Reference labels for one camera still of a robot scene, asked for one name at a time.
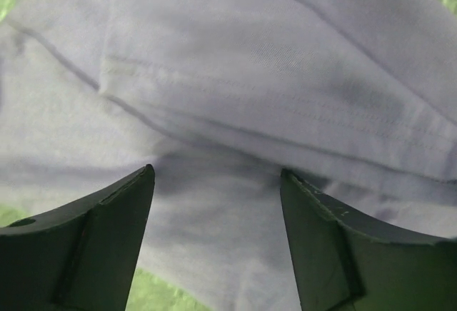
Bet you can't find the purple t shirt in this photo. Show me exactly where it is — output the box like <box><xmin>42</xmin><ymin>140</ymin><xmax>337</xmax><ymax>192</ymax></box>
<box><xmin>1</xmin><ymin>0</ymin><xmax>456</xmax><ymax>310</ymax></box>

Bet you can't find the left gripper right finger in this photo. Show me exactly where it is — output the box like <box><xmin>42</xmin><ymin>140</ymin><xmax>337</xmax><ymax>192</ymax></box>
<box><xmin>280</xmin><ymin>170</ymin><xmax>456</xmax><ymax>311</ymax></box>

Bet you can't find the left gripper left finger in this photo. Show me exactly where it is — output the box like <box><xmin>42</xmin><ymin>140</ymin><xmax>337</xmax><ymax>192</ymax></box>
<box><xmin>1</xmin><ymin>165</ymin><xmax>155</xmax><ymax>310</ymax></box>

